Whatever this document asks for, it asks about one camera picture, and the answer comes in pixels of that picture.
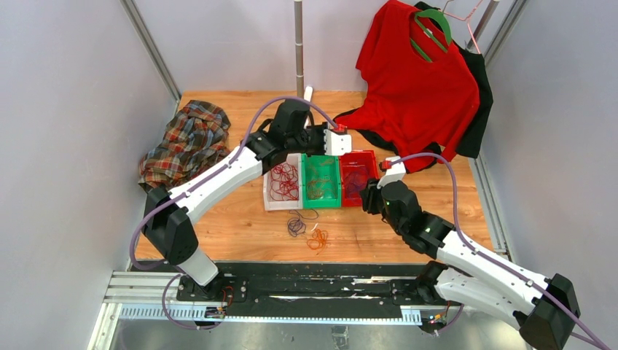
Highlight plaid shirt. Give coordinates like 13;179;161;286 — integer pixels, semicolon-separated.
138;100;231;193

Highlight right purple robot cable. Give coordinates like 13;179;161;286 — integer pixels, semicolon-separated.
378;152;611;350

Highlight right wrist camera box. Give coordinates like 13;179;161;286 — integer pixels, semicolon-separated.
377;156;407;189

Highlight orange cable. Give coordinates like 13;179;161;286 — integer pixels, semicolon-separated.
305;227;330;252
305;159;338;201

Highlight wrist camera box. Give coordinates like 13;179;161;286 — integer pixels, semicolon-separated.
377;156;407;189
324;124;352;157

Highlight aluminium frame rail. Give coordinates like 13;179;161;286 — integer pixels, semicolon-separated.
120;0;181;104

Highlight green plastic bin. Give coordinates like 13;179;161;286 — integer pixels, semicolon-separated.
302;155;342;209

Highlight clothes rack pole with base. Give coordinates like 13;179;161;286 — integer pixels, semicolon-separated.
293;0;313;101

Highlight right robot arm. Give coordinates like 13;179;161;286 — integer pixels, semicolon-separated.
360;179;581;349

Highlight white plastic bin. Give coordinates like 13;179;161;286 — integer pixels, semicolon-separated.
262;154;304;211

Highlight pink wire hanger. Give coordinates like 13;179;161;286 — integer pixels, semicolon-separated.
441;0;483;54

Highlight green hanger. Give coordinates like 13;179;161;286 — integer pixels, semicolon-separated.
410;9;453;63

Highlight red t-shirt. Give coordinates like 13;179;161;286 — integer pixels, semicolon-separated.
333;0;481;173

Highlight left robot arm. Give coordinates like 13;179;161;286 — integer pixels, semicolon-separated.
129;96;337;301

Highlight black t-shirt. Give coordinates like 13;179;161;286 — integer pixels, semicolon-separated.
357;1;494;160

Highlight red plastic bin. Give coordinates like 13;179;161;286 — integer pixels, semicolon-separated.
339;150;378;207

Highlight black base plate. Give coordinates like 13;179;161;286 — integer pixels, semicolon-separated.
174;262;457;320

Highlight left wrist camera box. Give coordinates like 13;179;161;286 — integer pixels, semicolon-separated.
324;124;352;157

